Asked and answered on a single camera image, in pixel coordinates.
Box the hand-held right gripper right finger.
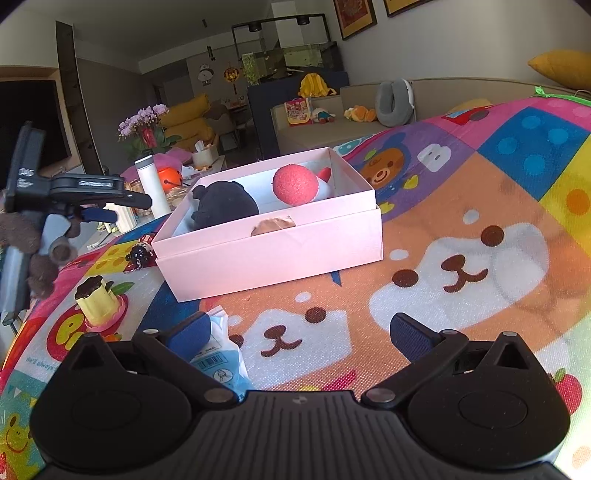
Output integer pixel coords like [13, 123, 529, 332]
[362, 313, 532, 407]

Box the yellow backpack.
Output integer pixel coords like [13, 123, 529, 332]
[298, 72, 335, 97]

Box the blue wet wipes pack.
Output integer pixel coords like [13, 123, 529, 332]
[187, 305, 254, 400]

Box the colourful printed mat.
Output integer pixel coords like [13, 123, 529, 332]
[0, 90, 591, 480]

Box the black plush toy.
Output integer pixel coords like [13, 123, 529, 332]
[190, 181, 260, 230]

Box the wide framed picture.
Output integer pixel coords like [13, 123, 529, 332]
[383, 0, 435, 18]

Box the yellow beanbag chair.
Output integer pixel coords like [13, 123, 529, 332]
[159, 93, 218, 148]

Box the pink cardboard box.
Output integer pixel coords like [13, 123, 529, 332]
[151, 147, 385, 303]

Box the white thermos bottle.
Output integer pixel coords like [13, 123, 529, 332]
[134, 155, 171, 219]

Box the purple orchid plant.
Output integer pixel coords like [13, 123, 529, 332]
[117, 104, 183, 160]

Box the white mug with handle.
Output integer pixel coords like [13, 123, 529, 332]
[111, 203, 139, 234]

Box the grey neck pillow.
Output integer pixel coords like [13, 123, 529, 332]
[374, 79, 414, 126]

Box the yellow cushion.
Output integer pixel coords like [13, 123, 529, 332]
[527, 48, 591, 90]

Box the yellow pudding toy pink plate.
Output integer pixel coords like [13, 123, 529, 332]
[74, 275, 129, 330]

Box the beige sofa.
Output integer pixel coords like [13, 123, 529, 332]
[270, 76, 591, 155]

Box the small framed picture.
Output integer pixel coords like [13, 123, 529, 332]
[333, 0, 378, 41]

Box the orange plush toy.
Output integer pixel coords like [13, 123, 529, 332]
[344, 105, 377, 123]

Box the small black red figure toy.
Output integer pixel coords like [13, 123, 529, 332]
[126, 233, 158, 271]

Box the orange round toy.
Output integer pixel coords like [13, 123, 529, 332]
[157, 165, 182, 190]

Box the colourful gift bag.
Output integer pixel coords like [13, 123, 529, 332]
[284, 97, 312, 125]

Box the black television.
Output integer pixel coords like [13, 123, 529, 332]
[0, 78, 72, 178]

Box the brown plush toy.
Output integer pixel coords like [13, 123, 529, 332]
[0, 210, 84, 298]

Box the white tissue box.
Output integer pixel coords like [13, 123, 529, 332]
[191, 140, 219, 167]

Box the dark blue cabinet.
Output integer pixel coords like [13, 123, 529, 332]
[247, 70, 350, 158]

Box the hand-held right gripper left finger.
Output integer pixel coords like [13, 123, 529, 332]
[60, 311, 238, 407]

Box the glass fish tank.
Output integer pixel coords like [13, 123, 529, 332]
[231, 16, 345, 86]

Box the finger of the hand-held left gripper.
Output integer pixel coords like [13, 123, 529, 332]
[69, 208, 117, 223]
[69, 187, 153, 212]

